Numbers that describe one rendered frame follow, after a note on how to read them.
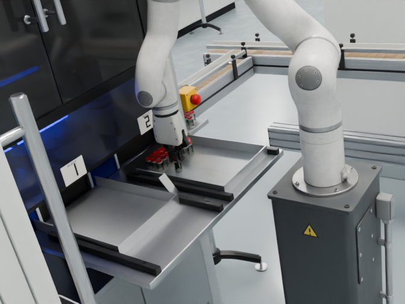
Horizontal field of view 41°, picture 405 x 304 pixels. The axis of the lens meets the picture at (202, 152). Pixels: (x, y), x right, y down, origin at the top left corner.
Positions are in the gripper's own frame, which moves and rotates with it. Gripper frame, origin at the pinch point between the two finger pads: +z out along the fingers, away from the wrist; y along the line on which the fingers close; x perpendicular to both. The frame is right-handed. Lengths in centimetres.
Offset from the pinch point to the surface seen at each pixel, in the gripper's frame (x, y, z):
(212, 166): 6.3, 8.8, 5.9
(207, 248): 22, -14, 57
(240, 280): 45, -19, 94
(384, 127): 156, 14, 62
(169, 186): -11.6, 5.6, 3.5
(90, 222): -32.9, -8.0, 5.9
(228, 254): 47, -25, 82
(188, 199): -15.2, 15.0, 4.2
